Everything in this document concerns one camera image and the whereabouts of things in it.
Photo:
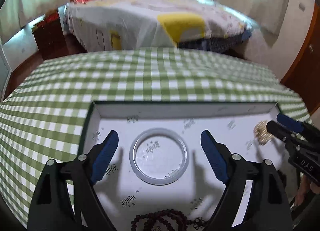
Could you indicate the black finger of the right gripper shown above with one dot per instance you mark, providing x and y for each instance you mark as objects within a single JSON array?
[{"x": 279, "y": 131}]

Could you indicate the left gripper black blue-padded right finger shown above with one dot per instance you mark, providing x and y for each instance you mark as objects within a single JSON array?
[{"x": 254, "y": 197}]

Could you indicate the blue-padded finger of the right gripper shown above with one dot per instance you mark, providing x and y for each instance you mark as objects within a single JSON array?
[{"x": 289, "y": 123}]

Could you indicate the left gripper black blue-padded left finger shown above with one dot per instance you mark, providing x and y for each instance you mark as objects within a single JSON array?
[{"x": 64, "y": 197}]

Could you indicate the white jade bangle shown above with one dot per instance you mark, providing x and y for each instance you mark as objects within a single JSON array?
[{"x": 159, "y": 156}]

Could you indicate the green jewelry tray white lining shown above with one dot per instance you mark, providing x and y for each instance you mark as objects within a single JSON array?
[{"x": 196, "y": 194}]

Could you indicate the person's right hand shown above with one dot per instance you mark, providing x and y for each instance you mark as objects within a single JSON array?
[{"x": 306, "y": 185}]

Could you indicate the brown wooden door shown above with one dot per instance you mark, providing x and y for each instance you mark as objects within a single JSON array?
[{"x": 303, "y": 75}]

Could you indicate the green white checkered tablecloth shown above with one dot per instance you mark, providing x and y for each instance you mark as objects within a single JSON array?
[{"x": 44, "y": 116}]

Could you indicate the bed with patterned sheet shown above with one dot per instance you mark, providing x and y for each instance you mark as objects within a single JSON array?
[{"x": 132, "y": 24}]

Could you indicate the dark wooden nightstand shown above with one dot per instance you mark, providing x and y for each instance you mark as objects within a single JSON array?
[{"x": 50, "y": 39}]

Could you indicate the red box on nightstand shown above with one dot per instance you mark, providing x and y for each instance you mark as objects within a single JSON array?
[{"x": 52, "y": 16}]

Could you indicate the wall light switch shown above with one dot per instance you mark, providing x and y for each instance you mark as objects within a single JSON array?
[{"x": 302, "y": 7}]

